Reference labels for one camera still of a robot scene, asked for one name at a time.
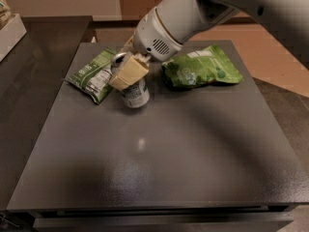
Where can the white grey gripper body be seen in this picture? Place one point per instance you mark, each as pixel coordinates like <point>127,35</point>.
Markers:
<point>152,38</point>

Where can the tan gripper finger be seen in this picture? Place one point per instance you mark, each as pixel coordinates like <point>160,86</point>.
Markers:
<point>130,70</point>
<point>128,46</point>

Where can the silver green 7up can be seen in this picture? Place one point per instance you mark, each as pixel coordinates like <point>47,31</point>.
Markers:
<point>136,95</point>

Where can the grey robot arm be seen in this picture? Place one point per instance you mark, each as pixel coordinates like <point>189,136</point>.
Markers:
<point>286,20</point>

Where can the green jalapeno chip bag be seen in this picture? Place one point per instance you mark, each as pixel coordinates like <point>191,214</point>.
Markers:
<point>93,78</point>

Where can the bright green chip bag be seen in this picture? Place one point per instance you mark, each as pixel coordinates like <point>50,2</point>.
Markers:
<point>200,68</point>

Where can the white box at left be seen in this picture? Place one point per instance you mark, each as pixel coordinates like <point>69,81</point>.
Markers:
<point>10,35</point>

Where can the dark drawer cabinet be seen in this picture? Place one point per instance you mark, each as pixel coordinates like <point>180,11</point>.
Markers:
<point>159,221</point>

